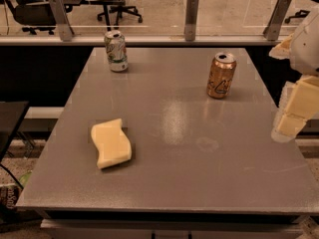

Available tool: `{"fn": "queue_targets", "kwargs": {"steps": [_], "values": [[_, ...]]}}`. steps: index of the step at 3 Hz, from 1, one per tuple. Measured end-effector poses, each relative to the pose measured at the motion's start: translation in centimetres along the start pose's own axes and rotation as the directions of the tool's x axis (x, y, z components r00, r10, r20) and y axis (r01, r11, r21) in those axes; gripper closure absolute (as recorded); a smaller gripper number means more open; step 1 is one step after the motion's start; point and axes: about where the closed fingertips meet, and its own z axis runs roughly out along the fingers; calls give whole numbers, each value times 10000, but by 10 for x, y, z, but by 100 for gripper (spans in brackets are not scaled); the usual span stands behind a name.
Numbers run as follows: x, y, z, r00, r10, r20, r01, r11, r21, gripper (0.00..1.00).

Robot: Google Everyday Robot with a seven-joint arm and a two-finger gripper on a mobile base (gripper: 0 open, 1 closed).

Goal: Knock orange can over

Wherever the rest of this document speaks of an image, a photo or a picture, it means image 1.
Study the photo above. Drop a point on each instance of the dark desk background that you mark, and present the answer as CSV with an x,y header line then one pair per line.
x,y
104,3

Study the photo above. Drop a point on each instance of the middle metal glass bracket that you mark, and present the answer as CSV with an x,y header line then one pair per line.
x,y
190,19

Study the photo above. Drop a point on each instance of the metal glass bracket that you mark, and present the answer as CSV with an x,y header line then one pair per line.
x,y
272,30
62,22
190,19

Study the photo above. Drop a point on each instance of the black chair base right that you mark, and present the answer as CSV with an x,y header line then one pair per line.
x,y
299,14

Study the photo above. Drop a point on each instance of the snack bag on floor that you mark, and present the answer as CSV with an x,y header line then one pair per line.
x,y
10,192

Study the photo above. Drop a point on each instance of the green white soda can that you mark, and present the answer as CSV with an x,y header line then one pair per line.
x,y
116,51

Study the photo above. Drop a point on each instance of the black office chair left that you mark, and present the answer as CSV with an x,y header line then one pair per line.
x,y
33,15

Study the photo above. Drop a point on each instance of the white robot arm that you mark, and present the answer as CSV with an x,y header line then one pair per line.
x,y
304,47

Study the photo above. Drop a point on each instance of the right metal glass bracket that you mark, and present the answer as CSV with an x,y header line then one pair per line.
x,y
272,30

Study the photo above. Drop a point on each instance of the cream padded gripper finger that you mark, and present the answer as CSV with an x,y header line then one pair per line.
x,y
299,103

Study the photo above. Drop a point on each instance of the black office chair middle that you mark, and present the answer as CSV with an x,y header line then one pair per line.
x,y
121,7

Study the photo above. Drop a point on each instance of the black side table left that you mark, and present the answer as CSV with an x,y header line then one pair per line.
x,y
11,116

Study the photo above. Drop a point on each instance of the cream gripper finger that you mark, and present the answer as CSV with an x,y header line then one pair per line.
x,y
282,50

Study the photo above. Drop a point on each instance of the black office chair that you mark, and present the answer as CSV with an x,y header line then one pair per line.
x,y
121,7
33,15

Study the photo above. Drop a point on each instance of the yellow wavy sponge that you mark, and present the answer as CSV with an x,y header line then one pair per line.
x,y
111,142

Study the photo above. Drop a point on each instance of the orange soda can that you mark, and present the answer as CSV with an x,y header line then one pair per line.
x,y
221,73

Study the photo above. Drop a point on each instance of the left metal glass bracket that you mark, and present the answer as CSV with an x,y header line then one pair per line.
x,y
62,22

